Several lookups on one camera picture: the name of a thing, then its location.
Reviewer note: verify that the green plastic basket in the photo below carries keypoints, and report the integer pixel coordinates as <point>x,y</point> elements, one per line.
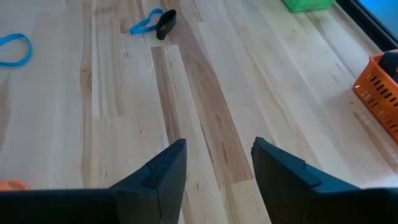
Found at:
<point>308,4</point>

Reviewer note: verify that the orange rubber band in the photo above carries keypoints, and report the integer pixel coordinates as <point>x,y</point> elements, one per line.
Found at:
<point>12,185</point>

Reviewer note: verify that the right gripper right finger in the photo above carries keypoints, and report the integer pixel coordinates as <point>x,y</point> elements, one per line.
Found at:
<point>289,193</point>

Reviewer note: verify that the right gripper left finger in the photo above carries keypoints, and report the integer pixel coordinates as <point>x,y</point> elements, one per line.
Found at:
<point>155,193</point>

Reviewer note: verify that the orange plastic basket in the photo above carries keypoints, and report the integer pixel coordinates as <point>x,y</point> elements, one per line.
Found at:
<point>379,93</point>

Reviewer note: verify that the black aluminium table frame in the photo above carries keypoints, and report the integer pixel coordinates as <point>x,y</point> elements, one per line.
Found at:
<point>367,23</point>

